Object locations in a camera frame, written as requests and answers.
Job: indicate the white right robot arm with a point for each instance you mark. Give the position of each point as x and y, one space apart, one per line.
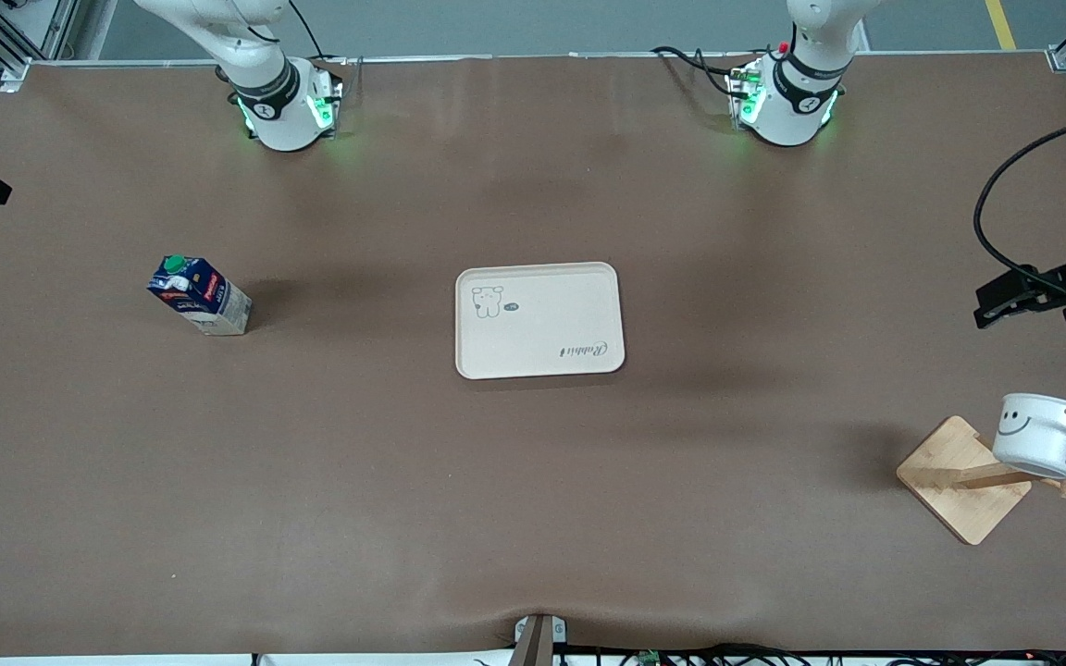
274 102

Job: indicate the cream plastic tray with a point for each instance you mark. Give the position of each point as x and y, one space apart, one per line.
542 333

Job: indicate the blue milk carton green cap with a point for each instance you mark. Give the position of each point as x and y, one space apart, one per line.
204 298

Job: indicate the metal table clamp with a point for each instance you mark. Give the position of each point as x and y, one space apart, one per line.
538 640

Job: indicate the small green connector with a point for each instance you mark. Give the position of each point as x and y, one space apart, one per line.
650 658

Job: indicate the brown table cover mat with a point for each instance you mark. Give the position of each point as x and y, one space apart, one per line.
311 462

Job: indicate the wooden cup rack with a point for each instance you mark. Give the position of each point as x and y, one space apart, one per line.
954 486

